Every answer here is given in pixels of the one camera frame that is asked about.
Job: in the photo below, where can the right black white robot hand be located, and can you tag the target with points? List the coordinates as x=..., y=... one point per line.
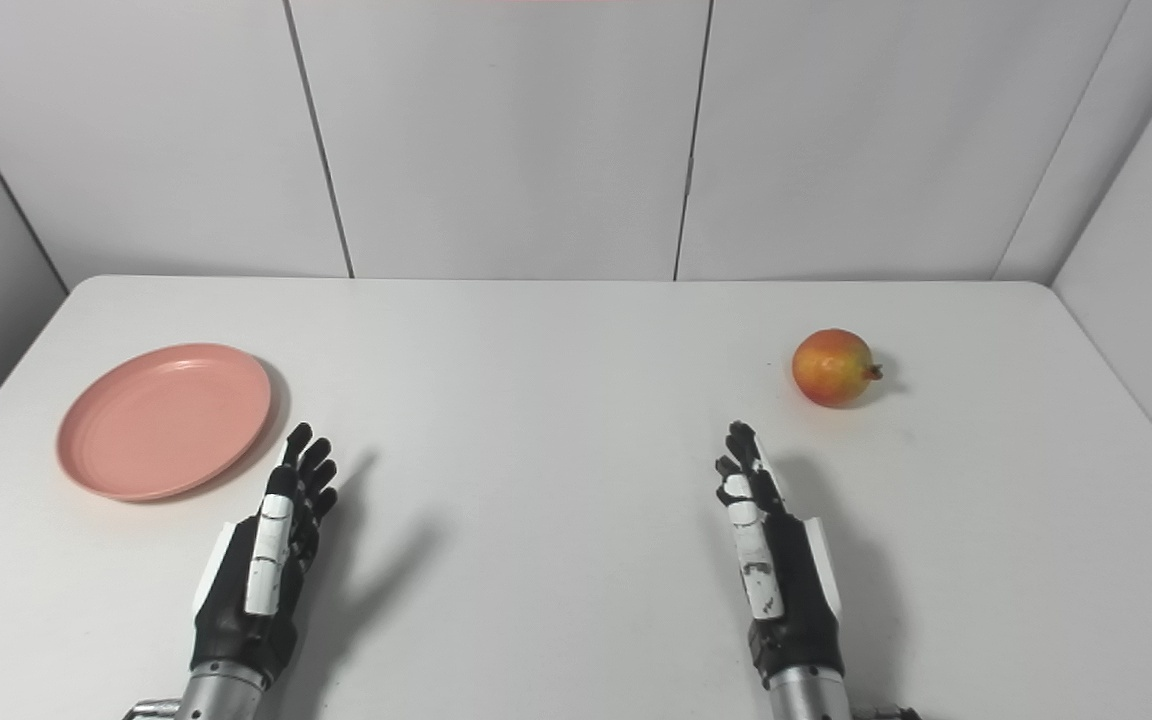
x=781, y=590

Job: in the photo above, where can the red yellow pomegranate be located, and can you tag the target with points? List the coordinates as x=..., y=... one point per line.
x=831, y=368

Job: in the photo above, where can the pink round plate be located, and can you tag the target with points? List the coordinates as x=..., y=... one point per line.
x=164, y=420

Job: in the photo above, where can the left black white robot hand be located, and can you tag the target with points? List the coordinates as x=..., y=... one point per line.
x=266, y=560

